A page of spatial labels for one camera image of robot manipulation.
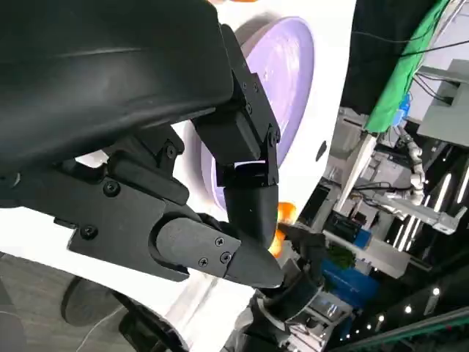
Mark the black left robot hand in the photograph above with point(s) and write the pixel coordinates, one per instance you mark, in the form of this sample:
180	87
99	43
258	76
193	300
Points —
110	73

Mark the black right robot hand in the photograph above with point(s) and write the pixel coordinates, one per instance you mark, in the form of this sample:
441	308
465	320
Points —
306	245

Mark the blue box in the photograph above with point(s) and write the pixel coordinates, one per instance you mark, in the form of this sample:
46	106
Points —
351	284

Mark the silver aluminium beam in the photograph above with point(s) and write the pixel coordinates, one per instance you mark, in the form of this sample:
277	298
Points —
421	212

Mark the grey machine housing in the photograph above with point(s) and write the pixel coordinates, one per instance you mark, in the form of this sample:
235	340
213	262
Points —
447	99

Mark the white desk frame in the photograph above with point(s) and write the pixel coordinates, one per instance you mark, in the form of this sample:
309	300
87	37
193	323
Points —
357	172

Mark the orange white toy bread roll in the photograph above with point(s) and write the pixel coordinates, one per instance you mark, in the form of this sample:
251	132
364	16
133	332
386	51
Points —
234	1
286	214

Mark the lilac plate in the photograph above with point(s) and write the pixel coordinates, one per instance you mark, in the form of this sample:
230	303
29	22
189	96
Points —
289	80

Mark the black curtain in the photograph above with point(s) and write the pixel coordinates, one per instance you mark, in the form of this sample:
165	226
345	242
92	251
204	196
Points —
370	44

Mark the green cloth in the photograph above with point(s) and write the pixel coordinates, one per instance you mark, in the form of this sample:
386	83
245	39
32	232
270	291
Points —
399	73

